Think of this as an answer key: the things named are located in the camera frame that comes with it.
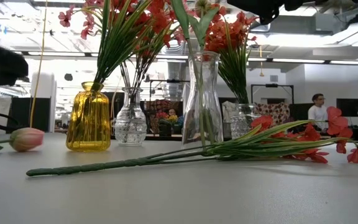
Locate red flower bunch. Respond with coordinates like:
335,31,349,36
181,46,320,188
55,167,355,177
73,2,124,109
219,11,258,105
98,0,155,85
25,105,358,177
96,0,127,85
203,11,248,105
104,0,186,82

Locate pink tulip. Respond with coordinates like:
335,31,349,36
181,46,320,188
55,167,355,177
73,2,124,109
186,0,220,149
170,0,204,149
0,126,45,154

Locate pink flower bunch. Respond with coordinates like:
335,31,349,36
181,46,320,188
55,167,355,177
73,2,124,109
121,27,155,94
57,2,136,94
134,24,193,94

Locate yellow ribbed glass vase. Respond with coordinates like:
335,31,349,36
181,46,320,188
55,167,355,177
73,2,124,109
66,81,112,152

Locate tall clear glass vase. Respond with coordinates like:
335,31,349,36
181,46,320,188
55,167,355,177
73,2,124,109
181,51,224,149

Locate clear cut-glass bulb vase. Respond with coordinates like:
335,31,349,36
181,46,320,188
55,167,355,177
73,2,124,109
114,86,148,147

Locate black partition panel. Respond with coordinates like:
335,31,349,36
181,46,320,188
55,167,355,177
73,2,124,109
7,97,52,134
289,102,310,125

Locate ceiling light strip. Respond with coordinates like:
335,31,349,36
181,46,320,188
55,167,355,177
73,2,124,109
20,49,358,66

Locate red-white patterned tapestry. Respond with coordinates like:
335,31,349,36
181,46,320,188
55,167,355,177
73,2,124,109
255,102,291,125

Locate white hanging cloth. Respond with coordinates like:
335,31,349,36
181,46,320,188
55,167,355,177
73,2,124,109
222,100,241,124

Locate clear diamond-pattern glass jar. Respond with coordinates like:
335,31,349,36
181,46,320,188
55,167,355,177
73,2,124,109
230,103,262,140

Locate black computer monitor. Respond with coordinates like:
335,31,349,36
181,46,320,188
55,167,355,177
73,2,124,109
336,98,358,118

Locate dark patterned tapestry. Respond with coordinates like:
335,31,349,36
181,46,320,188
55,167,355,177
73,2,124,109
146,99,183,125

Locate colourful potted flower arrangement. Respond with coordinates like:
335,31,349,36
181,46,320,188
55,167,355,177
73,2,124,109
155,111,183,136

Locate yellow hanging cord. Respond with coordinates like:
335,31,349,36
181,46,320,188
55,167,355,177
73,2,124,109
29,0,48,128

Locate black metal workstation frame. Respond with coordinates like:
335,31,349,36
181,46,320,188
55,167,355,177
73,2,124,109
149,79,191,103
250,83,295,105

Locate wide silver ribbed duct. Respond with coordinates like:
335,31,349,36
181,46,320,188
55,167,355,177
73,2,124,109
163,40,188,100

